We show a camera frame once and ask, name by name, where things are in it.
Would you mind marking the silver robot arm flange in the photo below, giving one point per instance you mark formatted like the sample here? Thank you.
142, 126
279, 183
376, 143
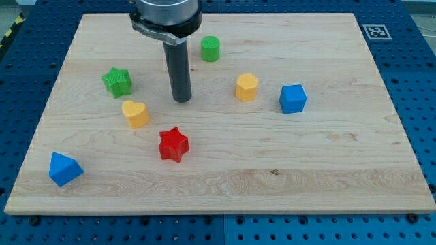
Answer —
169, 21

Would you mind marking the yellow hexagon block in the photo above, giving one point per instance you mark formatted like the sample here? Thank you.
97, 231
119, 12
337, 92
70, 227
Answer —
246, 87

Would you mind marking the red star block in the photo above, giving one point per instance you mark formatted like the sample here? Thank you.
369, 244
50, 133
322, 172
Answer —
173, 145

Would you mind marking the light wooden board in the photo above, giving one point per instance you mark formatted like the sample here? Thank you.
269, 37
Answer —
345, 153

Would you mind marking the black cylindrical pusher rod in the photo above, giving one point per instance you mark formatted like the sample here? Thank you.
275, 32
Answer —
178, 70

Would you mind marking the blue cube block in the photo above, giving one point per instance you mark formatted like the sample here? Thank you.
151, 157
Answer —
292, 99

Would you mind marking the green cylinder block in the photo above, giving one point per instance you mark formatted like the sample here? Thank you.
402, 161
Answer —
210, 48

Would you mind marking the yellow heart block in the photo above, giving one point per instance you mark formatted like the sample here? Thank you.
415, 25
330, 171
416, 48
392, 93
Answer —
136, 114

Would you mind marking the green star block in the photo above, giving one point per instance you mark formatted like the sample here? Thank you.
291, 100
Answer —
118, 82

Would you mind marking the blue triangle block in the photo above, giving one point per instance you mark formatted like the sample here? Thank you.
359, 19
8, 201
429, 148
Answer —
63, 169

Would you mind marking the white fiducial marker tag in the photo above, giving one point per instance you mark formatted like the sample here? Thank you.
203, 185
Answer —
377, 32

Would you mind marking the yellow black hazard tape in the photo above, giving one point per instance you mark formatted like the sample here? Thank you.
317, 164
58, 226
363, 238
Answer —
12, 32

